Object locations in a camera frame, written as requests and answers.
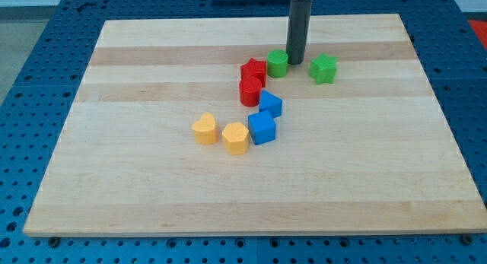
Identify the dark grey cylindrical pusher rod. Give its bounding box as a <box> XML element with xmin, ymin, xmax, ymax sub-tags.
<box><xmin>286</xmin><ymin>0</ymin><xmax>313</xmax><ymax>65</ymax></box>

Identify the green star block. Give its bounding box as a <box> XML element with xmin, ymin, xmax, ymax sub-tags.
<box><xmin>309</xmin><ymin>52</ymin><xmax>338</xmax><ymax>84</ymax></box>

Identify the red star block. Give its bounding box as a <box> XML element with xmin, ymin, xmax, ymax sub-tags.
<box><xmin>240</xmin><ymin>58</ymin><xmax>267</xmax><ymax>87</ymax></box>

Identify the green cylinder block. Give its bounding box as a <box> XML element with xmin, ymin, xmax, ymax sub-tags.
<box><xmin>267</xmin><ymin>49</ymin><xmax>288</xmax><ymax>78</ymax></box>

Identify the red cylinder block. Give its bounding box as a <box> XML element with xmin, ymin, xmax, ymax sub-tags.
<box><xmin>239</xmin><ymin>77</ymin><xmax>262</xmax><ymax>107</ymax></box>

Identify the blue triangular prism block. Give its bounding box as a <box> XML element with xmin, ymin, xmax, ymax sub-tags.
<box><xmin>259</xmin><ymin>91</ymin><xmax>283</xmax><ymax>118</ymax></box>

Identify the blue cube block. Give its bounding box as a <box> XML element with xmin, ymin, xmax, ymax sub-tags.
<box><xmin>248</xmin><ymin>110</ymin><xmax>276</xmax><ymax>145</ymax></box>

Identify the yellow pentagon block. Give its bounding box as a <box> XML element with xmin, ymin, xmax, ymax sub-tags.
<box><xmin>222</xmin><ymin>122</ymin><xmax>250</xmax><ymax>155</ymax></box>

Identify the yellow heart block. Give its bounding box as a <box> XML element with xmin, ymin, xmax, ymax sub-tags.
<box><xmin>192</xmin><ymin>113</ymin><xmax>218</xmax><ymax>145</ymax></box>

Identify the red object at edge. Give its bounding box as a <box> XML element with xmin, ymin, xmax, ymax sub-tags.
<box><xmin>468</xmin><ymin>20</ymin><xmax>487</xmax><ymax>49</ymax></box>

